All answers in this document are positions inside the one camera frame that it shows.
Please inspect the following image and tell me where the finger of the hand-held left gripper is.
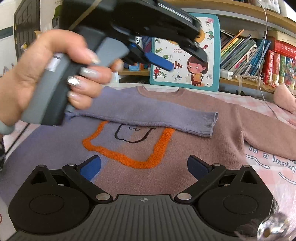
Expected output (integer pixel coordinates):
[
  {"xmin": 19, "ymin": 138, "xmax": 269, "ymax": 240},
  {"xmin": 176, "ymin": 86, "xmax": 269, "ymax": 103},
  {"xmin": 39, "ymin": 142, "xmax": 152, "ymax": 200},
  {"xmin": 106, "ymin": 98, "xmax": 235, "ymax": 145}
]
[
  {"xmin": 185, "ymin": 35, "xmax": 209, "ymax": 63},
  {"xmin": 120, "ymin": 43, "xmax": 174, "ymax": 72}
]

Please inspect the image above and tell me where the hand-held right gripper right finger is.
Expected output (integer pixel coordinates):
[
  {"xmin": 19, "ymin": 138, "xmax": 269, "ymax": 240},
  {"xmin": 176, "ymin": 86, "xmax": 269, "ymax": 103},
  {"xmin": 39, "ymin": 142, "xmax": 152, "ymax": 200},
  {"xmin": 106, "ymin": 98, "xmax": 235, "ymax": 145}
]
[{"xmin": 174, "ymin": 155, "xmax": 263, "ymax": 204}]

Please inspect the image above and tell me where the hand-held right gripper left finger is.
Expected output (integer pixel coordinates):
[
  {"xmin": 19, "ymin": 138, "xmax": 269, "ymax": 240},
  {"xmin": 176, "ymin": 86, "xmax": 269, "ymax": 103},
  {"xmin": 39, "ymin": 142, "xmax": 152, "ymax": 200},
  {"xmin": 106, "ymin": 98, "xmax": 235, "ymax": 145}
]
[{"xmin": 28, "ymin": 155, "xmax": 114, "ymax": 204}]

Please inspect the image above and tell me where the pink and purple sweater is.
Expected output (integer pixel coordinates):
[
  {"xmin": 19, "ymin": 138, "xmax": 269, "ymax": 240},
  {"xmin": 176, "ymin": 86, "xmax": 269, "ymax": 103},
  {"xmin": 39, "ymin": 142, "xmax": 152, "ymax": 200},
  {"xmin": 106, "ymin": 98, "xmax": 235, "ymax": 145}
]
[{"xmin": 0, "ymin": 85, "xmax": 296, "ymax": 204}]

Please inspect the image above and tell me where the person's left hand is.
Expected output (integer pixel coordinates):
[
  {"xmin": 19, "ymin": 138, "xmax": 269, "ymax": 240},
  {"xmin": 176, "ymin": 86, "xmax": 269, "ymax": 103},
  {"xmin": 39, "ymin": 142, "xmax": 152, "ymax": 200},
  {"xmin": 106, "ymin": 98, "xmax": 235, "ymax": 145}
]
[{"xmin": 0, "ymin": 30, "xmax": 123, "ymax": 130}]

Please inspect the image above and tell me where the row of blue-spined books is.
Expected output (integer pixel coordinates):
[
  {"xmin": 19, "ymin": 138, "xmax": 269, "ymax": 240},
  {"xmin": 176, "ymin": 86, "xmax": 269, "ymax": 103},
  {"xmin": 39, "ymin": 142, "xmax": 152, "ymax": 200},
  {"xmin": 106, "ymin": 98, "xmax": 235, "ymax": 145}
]
[{"xmin": 141, "ymin": 36, "xmax": 155, "ymax": 70}]

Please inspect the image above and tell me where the teal-edged children's picture book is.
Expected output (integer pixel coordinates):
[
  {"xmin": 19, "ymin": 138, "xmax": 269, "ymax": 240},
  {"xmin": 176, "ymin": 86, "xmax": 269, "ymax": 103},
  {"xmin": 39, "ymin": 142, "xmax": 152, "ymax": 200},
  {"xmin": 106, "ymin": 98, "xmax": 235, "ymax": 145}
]
[{"xmin": 149, "ymin": 13, "xmax": 220, "ymax": 92}]

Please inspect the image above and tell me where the white and orange carton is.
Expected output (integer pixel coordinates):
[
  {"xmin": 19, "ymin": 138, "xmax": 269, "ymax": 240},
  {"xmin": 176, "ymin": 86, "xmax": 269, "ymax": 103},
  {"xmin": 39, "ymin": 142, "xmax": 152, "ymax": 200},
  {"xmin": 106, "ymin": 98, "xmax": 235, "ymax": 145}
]
[{"xmin": 128, "ymin": 36, "xmax": 151, "ymax": 72}]

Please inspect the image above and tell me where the stack of thin colourful books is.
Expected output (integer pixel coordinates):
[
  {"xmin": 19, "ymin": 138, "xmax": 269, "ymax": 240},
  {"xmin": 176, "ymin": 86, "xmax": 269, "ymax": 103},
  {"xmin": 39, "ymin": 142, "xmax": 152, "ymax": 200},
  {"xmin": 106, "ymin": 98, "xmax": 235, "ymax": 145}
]
[{"xmin": 220, "ymin": 29, "xmax": 271, "ymax": 77}]

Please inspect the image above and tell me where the white wooden bookshelf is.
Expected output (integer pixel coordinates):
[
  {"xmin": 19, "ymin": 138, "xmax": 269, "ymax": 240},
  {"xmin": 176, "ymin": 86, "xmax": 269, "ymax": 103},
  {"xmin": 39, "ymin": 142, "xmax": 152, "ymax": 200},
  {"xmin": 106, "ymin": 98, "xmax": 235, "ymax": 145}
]
[{"xmin": 117, "ymin": 0, "xmax": 296, "ymax": 94}]

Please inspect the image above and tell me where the row of thick red books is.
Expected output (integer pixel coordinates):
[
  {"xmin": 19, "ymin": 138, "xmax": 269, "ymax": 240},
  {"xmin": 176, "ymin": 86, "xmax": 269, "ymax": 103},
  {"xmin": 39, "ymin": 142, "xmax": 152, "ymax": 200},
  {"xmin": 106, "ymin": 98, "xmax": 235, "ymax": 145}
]
[{"xmin": 261, "ymin": 37, "xmax": 296, "ymax": 90}]

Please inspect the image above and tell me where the pink plush toy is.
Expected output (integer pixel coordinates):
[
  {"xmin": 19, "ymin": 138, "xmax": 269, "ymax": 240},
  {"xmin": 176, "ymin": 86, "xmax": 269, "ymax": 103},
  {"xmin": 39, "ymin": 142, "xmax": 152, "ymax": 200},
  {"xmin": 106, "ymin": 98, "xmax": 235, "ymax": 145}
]
[{"xmin": 273, "ymin": 83, "xmax": 296, "ymax": 114}]

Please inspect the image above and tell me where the shiny clear bead charm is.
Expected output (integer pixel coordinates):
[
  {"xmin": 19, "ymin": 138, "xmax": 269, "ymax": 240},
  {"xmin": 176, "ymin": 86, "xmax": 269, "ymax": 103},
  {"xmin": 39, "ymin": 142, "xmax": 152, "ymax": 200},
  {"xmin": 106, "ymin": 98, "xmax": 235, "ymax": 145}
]
[{"xmin": 257, "ymin": 213, "xmax": 290, "ymax": 241}]

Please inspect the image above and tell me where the dark wooden door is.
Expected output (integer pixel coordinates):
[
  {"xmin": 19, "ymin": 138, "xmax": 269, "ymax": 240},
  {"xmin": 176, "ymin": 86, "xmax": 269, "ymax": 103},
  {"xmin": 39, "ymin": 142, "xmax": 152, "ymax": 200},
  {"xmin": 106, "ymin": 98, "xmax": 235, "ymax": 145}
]
[{"xmin": 13, "ymin": 0, "xmax": 41, "ymax": 62}]

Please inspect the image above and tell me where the pearl bead string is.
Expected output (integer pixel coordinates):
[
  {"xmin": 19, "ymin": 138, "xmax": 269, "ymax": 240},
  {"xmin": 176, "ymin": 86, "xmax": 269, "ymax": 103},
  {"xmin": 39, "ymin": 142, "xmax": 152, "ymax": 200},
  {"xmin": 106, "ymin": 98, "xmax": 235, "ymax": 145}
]
[{"xmin": 233, "ymin": 73, "xmax": 264, "ymax": 81}]

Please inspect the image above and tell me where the thin white cable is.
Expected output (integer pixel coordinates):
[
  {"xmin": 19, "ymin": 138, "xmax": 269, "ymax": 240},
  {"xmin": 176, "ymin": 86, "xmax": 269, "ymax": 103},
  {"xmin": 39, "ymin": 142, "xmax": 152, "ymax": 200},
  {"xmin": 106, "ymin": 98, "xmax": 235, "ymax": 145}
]
[{"xmin": 258, "ymin": 0, "xmax": 281, "ymax": 120}]

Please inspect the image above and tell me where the dark green wall sign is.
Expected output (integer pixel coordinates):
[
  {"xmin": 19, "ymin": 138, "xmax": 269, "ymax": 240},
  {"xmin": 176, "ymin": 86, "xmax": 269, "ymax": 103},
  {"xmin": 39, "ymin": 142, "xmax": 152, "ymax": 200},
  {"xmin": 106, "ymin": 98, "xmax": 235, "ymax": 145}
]
[{"xmin": 0, "ymin": 27, "xmax": 13, "ymax": 39}]

